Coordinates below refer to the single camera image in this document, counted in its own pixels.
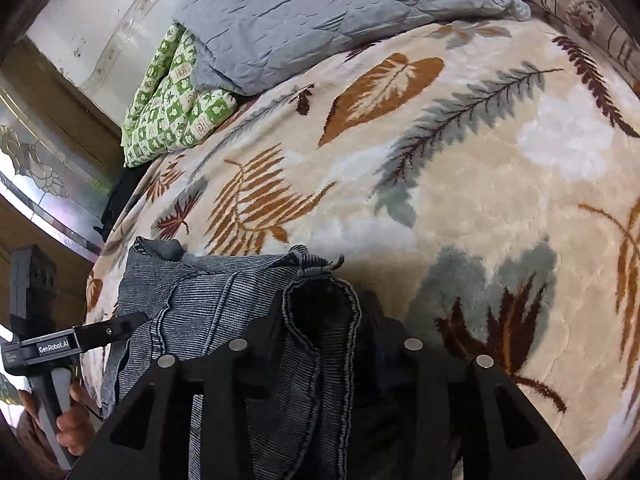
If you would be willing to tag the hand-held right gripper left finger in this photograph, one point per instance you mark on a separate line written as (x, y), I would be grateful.
(250, 355)

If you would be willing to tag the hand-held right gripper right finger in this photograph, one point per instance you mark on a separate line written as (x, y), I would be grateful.
(395, 355)

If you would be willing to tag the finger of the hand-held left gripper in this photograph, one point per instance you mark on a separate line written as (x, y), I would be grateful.
(115, 329)

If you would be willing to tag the blue denim pants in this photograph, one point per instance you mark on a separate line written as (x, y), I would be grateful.
(210, 300)

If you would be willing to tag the person's left forearm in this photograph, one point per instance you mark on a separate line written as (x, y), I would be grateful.
(30, 450)

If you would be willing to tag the person's left hand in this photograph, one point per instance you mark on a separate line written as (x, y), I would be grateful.
(77, 415)

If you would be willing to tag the patterned glass door panel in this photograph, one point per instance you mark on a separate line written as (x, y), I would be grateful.
(45, 175)

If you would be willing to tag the leaf print plush blanket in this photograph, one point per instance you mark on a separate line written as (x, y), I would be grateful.
(475, 185)

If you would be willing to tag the green patterned cloth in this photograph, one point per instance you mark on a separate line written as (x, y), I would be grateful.
(165, 110)

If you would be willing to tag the grey quilted comforter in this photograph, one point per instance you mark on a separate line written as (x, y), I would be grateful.
(325, 10)

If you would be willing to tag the beige striped pillow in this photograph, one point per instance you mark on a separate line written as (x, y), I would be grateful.
(575, 5)

